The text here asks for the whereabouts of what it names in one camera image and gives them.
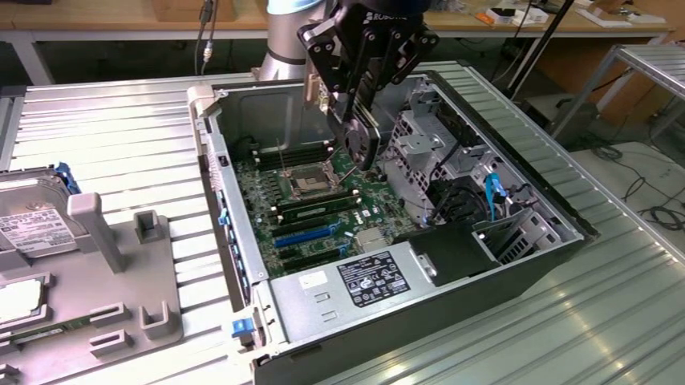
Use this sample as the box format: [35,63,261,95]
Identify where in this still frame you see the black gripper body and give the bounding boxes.
[329,0,433,41]

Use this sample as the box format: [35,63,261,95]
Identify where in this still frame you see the green graphics card black fan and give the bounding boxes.
[301,71,386,172]

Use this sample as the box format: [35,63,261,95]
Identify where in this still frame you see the wooden workbench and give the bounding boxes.
[0,0,675,87]

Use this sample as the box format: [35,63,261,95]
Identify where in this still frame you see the orange white small box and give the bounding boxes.
[474,10,505,28]

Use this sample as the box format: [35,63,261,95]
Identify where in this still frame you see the black white box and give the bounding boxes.
[489,6,551,26]

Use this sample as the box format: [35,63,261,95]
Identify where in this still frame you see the black RAM slot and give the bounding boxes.
[257,139,332,155]
[257,143,333,159]
[257,147,333,163]
[272,190,360,213]
[258,151,334,168]

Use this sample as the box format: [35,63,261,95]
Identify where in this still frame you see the black pole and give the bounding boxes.
[505,0,577,99]

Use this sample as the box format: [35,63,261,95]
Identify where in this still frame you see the thin metal locking lever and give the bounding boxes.
[276,137,289,177]

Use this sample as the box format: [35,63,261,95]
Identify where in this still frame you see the silver metal disk bay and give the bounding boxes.
[384,107,484,225]

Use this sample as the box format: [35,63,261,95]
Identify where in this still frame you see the metal socket cover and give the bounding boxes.
[320,158,358,190]

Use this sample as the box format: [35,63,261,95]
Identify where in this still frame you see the CPU socket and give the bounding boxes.
[286,162,337,200]

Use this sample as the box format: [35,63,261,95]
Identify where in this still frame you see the black box on floor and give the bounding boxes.
[521,95,601,141]

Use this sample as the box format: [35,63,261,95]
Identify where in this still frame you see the green RAM stick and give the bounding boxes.
[0,314,95,346]
[277,197,361,224]

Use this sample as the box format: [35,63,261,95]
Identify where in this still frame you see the green motherboard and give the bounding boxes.
[233,138,424,282]

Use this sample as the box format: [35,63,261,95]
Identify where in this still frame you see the long black expansion slot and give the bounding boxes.
[282,253,348,277]
[270,218,338,238]

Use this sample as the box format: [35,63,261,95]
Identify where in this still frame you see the silver chipset heat sink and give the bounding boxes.
[356,230,390,252]

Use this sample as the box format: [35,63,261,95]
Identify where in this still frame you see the black plastic air shroud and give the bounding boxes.
[394,221,503,288]

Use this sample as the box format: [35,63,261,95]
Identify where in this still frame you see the blue plastic disk carrier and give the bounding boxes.
[51,161,82,197]

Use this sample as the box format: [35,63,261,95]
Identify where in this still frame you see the silver power supply unit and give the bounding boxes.
[269,241,440,346]

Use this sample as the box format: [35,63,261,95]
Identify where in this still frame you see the black open PC case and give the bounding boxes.
[186,70,600,385]

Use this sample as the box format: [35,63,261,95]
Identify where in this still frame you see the silver hard disk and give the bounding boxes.
[0,168,74,257]

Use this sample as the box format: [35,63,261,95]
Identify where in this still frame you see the grey parts rack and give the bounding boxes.
[0,192,189,385]

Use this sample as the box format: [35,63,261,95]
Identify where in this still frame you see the silver CPU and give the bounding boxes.
[0,280,47,326]

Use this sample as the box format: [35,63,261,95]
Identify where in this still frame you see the black camera cable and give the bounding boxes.
[193,0,219,77]

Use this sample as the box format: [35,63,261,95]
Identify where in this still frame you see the black wire bundle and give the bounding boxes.
[428,178,487,225]

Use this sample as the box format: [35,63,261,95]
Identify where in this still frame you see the blue disk wire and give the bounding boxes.
[484,172,508,221]

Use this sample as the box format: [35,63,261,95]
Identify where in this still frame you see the metal slat table frame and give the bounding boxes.
[551,42,685,140]

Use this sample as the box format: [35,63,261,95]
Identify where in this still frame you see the grey vented metal bracket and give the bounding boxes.
[472,208,564,266]

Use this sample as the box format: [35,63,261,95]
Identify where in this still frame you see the black floor cables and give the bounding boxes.
[620,158,685,233]

